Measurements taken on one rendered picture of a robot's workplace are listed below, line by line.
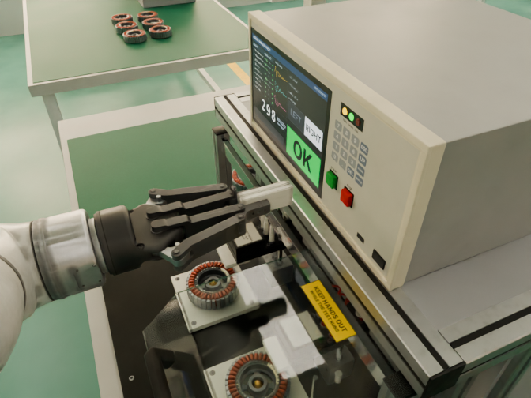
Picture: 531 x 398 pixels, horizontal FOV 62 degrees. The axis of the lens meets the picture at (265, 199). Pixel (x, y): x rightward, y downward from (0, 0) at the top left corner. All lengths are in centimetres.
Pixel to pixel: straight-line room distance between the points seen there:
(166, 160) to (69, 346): 89
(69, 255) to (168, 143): 105
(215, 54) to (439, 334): 183
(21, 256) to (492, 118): 48
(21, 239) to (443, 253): 47
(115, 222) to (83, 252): 4
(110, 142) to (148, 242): 108
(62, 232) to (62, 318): 158
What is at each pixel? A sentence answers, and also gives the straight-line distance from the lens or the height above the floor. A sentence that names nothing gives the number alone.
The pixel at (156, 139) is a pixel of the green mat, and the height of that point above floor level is 75.
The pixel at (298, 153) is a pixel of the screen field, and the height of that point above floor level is 116.
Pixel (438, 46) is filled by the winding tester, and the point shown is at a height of 132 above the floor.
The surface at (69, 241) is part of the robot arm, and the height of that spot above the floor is 122.
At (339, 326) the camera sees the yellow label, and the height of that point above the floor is 107.
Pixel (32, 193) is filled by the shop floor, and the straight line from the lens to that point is 277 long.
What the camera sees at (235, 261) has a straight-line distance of 89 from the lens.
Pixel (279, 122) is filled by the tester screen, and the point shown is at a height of 118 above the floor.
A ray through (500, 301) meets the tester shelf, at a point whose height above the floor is 111.
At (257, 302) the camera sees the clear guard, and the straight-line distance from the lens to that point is 59.
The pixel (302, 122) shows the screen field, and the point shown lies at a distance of 64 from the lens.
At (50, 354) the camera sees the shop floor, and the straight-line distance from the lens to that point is 198.
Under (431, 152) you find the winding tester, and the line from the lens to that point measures 43.
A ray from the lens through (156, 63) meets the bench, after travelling 213.
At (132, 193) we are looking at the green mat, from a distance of 131.
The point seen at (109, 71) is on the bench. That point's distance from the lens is 210.
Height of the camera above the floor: 154
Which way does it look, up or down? 39 degrees down
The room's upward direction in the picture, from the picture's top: straight up
